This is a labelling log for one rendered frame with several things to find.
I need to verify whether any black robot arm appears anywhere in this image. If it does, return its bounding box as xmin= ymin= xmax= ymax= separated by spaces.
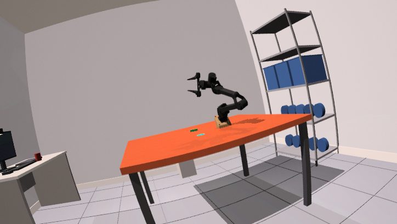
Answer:
xmin=200 ymin=72 xmax=248 ymax=122

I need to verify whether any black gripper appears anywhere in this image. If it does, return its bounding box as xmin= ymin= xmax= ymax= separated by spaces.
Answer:
xmin=187 ymin=72 xmax=208 ymax=97

